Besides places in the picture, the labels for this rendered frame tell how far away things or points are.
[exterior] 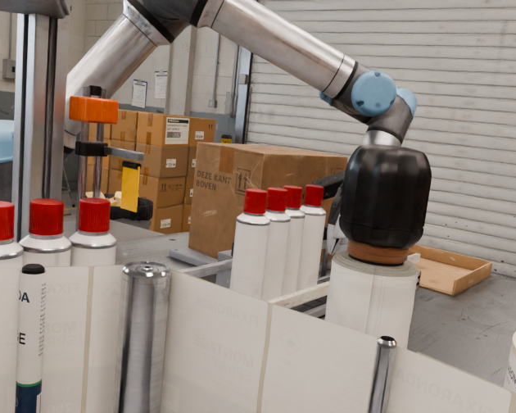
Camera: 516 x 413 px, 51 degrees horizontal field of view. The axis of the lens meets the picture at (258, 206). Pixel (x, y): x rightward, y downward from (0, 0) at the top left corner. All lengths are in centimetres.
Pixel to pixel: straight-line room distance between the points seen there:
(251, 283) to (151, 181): 365
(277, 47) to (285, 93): 453
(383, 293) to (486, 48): 441
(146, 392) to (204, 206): 91
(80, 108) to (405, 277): 42
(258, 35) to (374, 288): 54
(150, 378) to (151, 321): 5
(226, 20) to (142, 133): 358
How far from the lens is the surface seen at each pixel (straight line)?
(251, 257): 81
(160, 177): 439
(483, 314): 128
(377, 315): 52
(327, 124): 522
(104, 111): 69
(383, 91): 95
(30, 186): 73
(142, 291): 42
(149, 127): 444
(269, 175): 119
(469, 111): 482
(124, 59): 107
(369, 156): 51
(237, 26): 93
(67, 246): 59
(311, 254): 96
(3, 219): 56
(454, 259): 166
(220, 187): 127
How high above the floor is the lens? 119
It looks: 9 degrees down
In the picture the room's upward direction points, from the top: 6 degrees clockwise
